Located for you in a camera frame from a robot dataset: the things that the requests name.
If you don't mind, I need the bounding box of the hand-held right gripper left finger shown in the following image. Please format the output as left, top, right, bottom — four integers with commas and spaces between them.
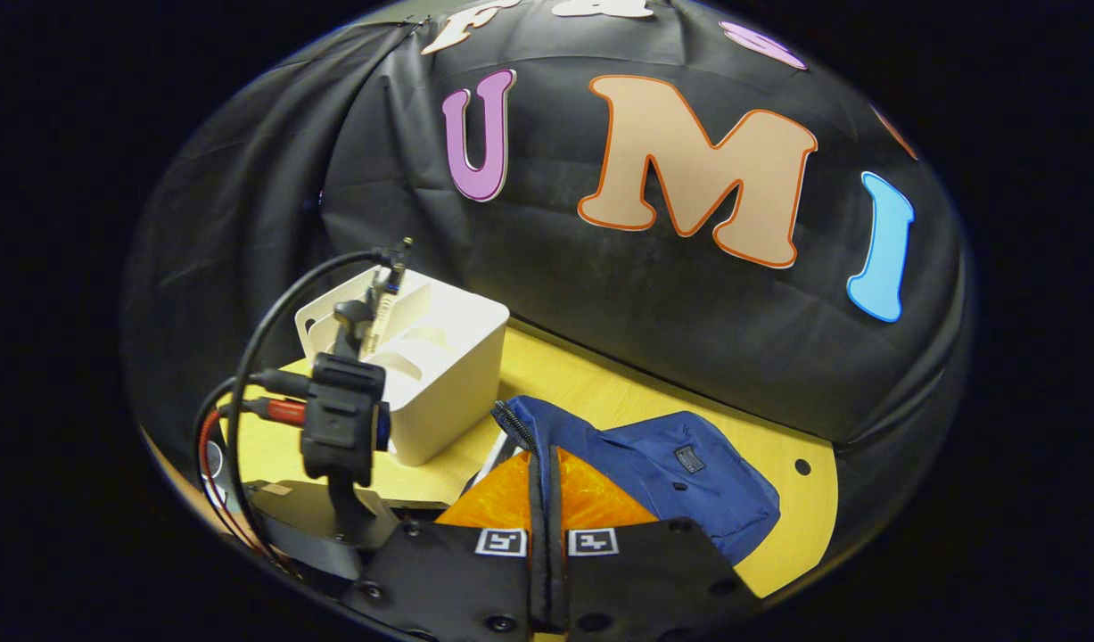
337, 446, 534, 638

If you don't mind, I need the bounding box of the red braided cable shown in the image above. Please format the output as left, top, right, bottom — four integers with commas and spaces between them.
197, 397, 308, 563

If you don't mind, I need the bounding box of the blue schoolbag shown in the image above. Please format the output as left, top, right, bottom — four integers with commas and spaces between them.
462, 395, 782, 630

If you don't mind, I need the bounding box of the black backdrop cloth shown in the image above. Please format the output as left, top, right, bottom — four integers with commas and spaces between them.
119, 0, 971, 572

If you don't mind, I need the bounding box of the white plastic bookshelf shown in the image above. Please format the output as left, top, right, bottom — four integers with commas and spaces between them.
294, 265, 512, 467

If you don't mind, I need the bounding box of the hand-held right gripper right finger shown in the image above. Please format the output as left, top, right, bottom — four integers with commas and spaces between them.
557, 446, 760, 638

